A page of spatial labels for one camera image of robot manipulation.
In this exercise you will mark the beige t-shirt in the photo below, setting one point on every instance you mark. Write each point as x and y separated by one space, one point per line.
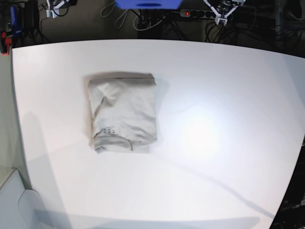
122 108

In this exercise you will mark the black power strip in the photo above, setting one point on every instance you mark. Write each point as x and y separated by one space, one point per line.
192 14

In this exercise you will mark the blue box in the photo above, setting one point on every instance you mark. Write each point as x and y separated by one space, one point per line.
149 4

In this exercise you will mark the red and black clamp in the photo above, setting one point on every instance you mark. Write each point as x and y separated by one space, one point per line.
5 42

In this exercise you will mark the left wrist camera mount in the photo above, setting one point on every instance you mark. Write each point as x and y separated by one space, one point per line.
223 9

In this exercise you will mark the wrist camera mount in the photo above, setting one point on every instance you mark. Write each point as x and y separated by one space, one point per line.
223 9
58 8

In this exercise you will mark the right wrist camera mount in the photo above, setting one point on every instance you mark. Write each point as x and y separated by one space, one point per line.
58 8

